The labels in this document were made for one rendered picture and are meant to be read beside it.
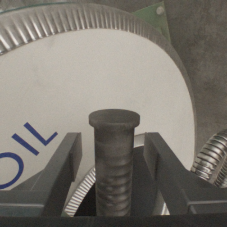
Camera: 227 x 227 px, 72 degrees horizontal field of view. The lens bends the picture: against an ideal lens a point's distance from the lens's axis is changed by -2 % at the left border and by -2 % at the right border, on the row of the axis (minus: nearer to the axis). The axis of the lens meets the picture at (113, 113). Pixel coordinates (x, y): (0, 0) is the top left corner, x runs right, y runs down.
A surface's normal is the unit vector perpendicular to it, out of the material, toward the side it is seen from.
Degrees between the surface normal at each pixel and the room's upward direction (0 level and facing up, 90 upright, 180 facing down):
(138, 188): 46
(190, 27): 0
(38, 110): 90
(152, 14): 0
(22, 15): 90
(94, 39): 90
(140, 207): 62
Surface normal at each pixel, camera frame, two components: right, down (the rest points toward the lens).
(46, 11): 0.70, 0.11
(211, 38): -0.62, 0.58
